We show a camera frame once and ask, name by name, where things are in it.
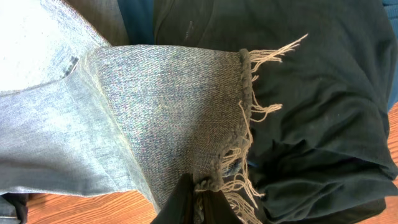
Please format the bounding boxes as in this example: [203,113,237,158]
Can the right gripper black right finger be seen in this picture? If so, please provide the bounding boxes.
[203,190,242,224]

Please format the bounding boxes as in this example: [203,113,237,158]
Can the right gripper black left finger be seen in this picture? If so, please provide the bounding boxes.
[151,173,194,224]

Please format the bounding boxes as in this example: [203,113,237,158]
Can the medium blue denim jeans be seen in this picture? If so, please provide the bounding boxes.
[0,0,308,224]

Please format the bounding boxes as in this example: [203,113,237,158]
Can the dark navy garment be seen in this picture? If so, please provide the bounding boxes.
[154,0,397,223]

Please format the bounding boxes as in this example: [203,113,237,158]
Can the blue t-shirt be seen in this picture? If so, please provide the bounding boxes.
[119,1,397,108]

